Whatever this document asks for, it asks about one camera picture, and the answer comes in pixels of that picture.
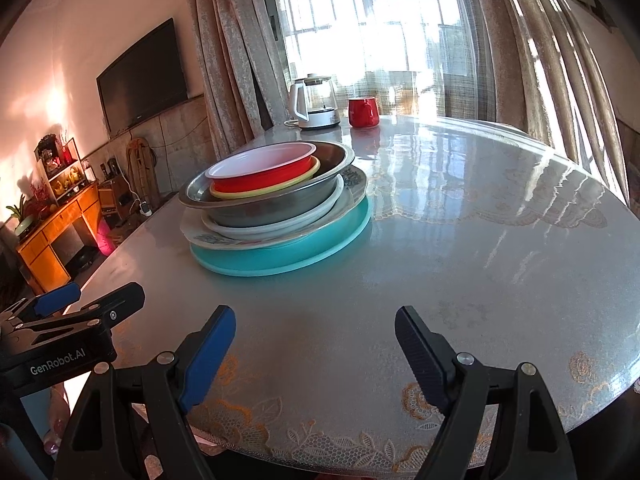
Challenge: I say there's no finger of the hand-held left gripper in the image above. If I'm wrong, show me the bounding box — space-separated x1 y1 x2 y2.
5 282 83 318
65 282 146 334

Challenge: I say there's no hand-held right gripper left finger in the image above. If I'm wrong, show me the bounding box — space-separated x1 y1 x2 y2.
52 305 237 480

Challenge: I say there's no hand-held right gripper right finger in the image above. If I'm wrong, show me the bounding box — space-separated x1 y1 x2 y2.
395 306 576 480

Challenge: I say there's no teal round plate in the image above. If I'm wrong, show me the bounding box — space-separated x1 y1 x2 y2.
189 194 372 277

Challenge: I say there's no small white bowl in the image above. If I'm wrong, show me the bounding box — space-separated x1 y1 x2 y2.
201 172 346 241

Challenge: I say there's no stainless steel bowl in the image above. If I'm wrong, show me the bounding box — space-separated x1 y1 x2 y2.
178 141 356 228

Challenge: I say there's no yellow plastic bowl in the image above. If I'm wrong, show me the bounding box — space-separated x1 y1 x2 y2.
209 156 321 200

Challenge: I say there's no large floral white plate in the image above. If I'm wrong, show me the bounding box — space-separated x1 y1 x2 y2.
180 164 370 251

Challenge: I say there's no red plastic bowl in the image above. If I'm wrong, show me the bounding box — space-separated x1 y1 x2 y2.
206 142 318 194

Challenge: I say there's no orange wooden cabinet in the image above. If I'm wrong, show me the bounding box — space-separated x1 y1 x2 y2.
15 182 102 294

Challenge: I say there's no potted green plant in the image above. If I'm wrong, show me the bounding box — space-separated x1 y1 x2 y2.
4 194 37 237

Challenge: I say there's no glass display case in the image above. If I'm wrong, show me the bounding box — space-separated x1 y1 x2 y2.
33 132 84 197

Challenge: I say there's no folded wooden chair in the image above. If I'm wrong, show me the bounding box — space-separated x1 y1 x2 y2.
125 137 161 211

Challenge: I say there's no red mug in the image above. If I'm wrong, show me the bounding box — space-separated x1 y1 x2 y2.
348 97 380 129

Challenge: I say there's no glass electric kettle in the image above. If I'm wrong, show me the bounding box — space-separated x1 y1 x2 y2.
289 74 343 130

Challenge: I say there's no beige curtain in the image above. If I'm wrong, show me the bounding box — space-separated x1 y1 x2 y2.
182 0 292 162
470 0 632 203

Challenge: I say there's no sheer window curtain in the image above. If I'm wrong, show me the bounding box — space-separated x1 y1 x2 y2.
272 0 497 122

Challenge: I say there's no wall-mounted black television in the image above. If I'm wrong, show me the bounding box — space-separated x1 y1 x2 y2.
96 17 190 136

